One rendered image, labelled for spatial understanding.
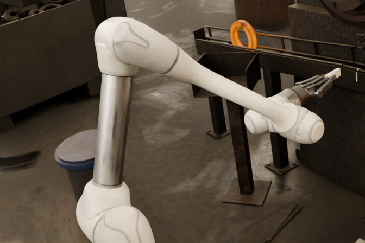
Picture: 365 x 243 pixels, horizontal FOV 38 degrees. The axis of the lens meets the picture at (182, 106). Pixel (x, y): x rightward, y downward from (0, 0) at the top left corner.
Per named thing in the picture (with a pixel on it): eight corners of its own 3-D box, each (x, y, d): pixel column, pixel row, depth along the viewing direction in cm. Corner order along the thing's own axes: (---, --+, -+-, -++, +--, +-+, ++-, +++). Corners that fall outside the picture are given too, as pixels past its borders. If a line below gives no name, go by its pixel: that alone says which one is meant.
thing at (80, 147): (121, 189, 286) (102, 121, 267) (150, 216, 261) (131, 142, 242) (68, 216, 272) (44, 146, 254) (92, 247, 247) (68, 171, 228)
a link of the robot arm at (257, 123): (275, 115, 193) (300, 125, 182) (242, 134, 187) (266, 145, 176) (269, 89, 188) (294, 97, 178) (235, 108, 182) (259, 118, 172)
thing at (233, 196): (225, 178, 279) (204, 52, 247) (273, 181, 268) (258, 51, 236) (212, 201, 262) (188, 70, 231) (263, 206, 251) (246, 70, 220)
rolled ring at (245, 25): (225, 25, 273) (230, 24, 275) (237, 58, 275) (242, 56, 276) (243, 17, 257) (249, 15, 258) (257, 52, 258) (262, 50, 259)
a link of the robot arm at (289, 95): (292, 120, 185) (304, 113, 187) (288, 98, 181) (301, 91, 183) (275, 113, 192) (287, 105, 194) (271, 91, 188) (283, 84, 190)
